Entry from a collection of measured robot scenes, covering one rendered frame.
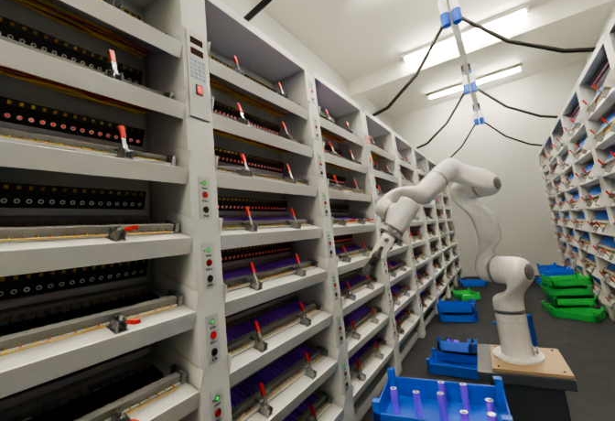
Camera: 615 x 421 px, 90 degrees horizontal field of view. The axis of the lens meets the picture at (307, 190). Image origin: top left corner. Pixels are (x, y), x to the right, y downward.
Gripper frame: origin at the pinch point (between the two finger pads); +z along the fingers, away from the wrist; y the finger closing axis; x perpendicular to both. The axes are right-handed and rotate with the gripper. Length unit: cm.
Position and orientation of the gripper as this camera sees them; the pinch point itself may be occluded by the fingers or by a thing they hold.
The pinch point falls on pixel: (367, 269)
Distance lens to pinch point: 122.0
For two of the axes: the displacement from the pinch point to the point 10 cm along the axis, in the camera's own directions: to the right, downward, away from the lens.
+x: -8.1, -5.2, 2.7
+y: 1.4, 2.8, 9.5
